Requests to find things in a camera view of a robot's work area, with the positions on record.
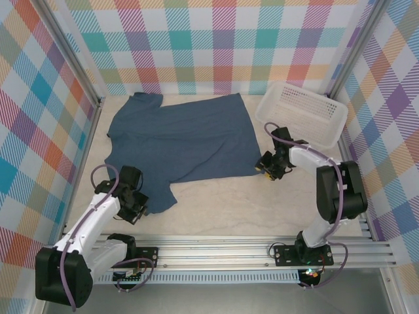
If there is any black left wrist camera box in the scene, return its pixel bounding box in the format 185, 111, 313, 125
117, 205, 142, 226

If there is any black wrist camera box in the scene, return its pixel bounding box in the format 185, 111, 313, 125
117, 205, 142, 226
256, 150, 272, 173

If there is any aluminium frame post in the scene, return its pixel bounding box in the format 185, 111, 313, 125
34, 0, 106, 108
325, 0, 393, 99

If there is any white perforated plastic basket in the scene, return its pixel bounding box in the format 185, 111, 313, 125
255, 81, 349, 151

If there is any grey metal panel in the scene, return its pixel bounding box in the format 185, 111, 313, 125
41, 283, 395, 314

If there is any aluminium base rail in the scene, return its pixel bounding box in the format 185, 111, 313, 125
62, 228, 399, 270

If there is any small controller circuit board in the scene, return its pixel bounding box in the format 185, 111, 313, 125
112, 268, 145, 283
300, 267, 324, 283

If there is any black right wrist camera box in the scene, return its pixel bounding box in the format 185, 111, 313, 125
256, 150, 272, 173

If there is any white slotted cable duct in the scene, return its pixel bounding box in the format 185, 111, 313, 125
96, 273, 301, 285

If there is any blue t-shirt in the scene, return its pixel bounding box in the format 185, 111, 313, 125
103, 92, 263, 215

